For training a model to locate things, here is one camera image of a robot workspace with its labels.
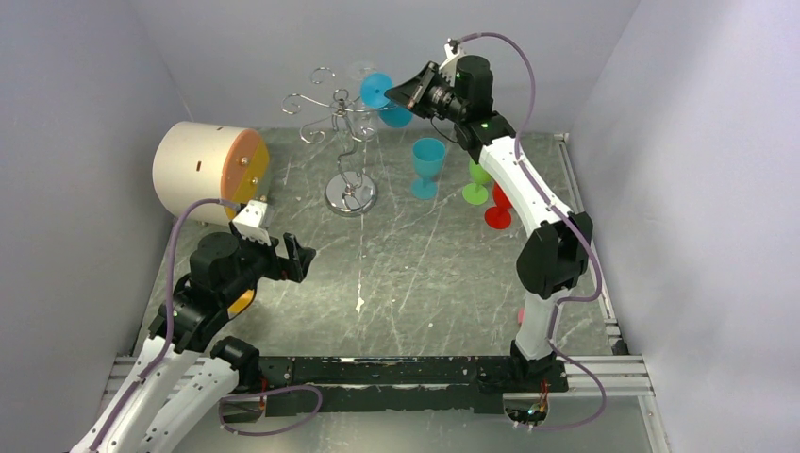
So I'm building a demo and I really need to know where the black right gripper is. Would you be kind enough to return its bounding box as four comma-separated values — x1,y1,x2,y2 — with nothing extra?
384,62,466,124

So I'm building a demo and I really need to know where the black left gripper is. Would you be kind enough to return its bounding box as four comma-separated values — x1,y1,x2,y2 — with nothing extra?
221,219,315,303

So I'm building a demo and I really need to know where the blue plastic wine glass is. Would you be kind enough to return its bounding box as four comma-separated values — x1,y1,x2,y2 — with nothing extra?
359,72,412,128

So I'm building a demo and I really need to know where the clear wine glass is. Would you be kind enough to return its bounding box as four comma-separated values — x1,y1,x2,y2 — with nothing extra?
347,59,377,142

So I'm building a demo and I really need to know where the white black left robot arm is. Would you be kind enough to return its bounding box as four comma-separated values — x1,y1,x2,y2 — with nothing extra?
72,231,317,452

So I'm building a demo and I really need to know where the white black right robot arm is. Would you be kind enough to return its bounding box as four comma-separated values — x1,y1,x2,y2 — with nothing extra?
385,56,593,391

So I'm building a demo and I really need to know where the orange plastic wine glass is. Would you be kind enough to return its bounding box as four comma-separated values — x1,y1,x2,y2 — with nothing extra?
226,289,256,319

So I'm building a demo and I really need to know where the green plastic wine glass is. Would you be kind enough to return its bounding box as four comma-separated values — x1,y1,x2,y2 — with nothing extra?
461,160,492,206

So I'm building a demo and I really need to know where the red plastic wine glass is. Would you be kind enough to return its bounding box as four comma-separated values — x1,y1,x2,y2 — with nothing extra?
484,182,512,230

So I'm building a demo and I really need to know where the light blue plastic goblet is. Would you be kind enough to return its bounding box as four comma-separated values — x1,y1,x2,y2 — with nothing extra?
411,138,445,200

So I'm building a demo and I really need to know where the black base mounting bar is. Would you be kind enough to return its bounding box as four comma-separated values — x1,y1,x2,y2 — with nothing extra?
222,353,569,417

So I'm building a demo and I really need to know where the round cream drawer box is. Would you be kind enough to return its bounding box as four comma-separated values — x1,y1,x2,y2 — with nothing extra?
152,121,270,217

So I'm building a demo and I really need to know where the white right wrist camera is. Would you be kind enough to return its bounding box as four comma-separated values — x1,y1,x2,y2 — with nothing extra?
439,38,465,85

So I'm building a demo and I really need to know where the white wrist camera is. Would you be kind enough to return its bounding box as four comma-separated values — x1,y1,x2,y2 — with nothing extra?
439,38,465,85
230,200,272,245

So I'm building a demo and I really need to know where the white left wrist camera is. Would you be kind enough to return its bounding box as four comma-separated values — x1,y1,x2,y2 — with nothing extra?
230,200,272,245

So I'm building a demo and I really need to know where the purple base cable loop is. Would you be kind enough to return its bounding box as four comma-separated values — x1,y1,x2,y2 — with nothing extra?
216,384,324,438

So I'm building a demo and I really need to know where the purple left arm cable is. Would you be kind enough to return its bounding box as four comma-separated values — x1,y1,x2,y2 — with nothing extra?
87,198,242,453

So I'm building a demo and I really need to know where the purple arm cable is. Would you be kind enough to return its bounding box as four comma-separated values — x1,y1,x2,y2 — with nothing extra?
87,198,242,453
456,32,608,432

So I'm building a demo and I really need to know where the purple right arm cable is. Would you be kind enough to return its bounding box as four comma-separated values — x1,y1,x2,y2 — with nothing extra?
456,32,608,432

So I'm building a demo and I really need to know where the aluminium extrusion rail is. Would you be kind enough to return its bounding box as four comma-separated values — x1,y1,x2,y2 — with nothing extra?
565,355,655,397

